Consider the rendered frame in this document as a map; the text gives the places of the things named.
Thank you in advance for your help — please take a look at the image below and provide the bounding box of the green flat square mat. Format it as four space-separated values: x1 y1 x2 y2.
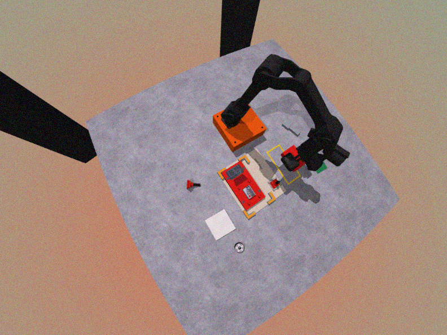
316 163 327 173

